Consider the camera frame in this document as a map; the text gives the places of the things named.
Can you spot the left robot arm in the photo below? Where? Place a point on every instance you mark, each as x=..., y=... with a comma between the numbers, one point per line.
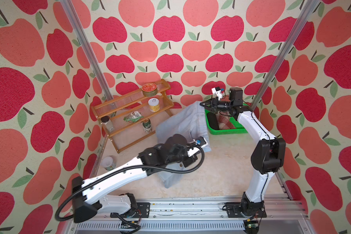
x=89, y=196

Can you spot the black-cap spice jar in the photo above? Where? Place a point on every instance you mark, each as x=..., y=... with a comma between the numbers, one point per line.
x=108, y=124

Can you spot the right aluminium corner post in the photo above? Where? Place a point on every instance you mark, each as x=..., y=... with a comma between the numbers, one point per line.
x=299, y=24

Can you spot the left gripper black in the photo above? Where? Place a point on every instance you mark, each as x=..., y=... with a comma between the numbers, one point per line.
x=192, y=159

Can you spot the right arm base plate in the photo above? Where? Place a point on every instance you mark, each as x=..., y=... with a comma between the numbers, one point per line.
x=234, y=210

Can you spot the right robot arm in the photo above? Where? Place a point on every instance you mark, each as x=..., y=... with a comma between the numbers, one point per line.
x=268, y=155

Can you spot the green plastic basket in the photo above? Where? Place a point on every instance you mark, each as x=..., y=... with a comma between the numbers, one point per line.
x=239, y=128

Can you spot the left aluminium corner post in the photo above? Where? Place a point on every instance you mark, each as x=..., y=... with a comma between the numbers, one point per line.
x=88, y=50

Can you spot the green snack packet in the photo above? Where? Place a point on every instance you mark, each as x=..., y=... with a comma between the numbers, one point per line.
x=133, y=117

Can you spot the white small cup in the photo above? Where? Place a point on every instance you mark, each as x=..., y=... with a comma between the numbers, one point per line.
x=108, y=163

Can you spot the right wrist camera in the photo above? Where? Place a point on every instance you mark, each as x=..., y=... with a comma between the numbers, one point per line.
x=219, y=92

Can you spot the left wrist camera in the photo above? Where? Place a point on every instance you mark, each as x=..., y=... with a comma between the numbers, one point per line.
x=201, y=141

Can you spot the wooden two-tier shelf rack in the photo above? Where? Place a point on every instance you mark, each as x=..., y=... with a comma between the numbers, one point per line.
x=122, y=106

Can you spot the aluminium corner post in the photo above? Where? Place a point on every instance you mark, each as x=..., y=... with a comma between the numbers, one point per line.
x=88, y=50
x=299, y=24

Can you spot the red plaid skirt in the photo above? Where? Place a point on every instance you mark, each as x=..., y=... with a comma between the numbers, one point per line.
x=224, y=122

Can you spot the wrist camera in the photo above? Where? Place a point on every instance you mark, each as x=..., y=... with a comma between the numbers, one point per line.
x=201, y=141
x=219, y=92

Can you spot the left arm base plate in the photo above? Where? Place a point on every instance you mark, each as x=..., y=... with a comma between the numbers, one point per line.
x=143, y=210

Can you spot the black skirt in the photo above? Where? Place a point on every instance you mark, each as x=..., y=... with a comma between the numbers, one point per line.
x=212, y=121

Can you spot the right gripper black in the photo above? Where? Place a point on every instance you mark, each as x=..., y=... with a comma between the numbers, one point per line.
x=213, y=105

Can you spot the light denim skirt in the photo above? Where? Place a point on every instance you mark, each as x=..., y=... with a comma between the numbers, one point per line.
x=191, y=124

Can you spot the red-lid tin can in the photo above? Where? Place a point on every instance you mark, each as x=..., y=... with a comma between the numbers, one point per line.
x=149, y=89

